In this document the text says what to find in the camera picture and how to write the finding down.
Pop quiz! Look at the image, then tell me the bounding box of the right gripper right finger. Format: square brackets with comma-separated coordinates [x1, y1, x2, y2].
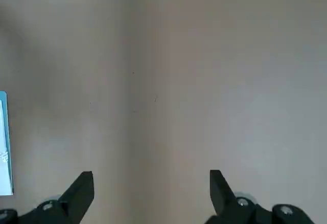
[205, 169, 314, 224]

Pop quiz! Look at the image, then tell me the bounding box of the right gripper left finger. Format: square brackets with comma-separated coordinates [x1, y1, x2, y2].
[0, 171, 95, 224]

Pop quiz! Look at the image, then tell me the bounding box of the blue clipboard with metal clip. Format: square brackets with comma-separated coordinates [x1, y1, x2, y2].
[0, 90, 15, 196]

